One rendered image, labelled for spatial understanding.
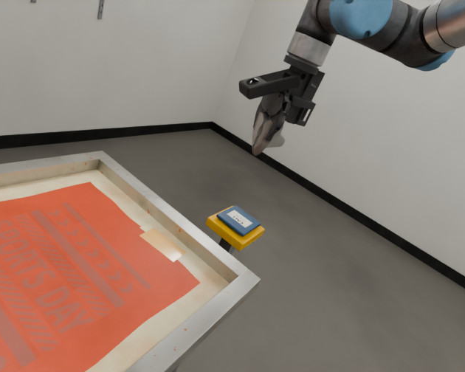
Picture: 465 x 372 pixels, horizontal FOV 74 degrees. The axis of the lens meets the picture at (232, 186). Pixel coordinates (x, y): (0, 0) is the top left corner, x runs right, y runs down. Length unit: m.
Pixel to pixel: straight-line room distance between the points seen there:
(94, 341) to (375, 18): 0.64
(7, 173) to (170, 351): 0.53
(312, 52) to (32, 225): 0.64
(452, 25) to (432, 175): 3.17
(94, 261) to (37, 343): 0.18
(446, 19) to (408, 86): 3.08
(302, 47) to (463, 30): 0.24
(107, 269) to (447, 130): 3.35
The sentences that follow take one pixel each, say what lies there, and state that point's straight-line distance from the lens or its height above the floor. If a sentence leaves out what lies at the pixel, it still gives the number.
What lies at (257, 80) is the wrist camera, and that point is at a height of 1.36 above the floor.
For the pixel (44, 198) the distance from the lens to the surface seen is 0.82.
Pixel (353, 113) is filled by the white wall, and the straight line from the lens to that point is 3.70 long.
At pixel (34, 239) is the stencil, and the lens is 0.72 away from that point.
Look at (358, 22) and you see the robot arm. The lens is 0.53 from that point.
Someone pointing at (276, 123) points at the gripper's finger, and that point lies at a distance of 0.63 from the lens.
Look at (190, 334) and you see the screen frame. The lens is 0.57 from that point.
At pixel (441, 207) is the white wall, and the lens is 3.75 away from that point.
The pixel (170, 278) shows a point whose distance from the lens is 0.68.
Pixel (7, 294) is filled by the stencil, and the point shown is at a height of 0.96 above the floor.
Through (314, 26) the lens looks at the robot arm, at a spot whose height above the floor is 1.48.
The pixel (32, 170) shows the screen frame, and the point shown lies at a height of 0.99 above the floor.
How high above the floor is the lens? 1.44
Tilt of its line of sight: 27 degrees down
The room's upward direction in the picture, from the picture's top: 23 degrees clockwise
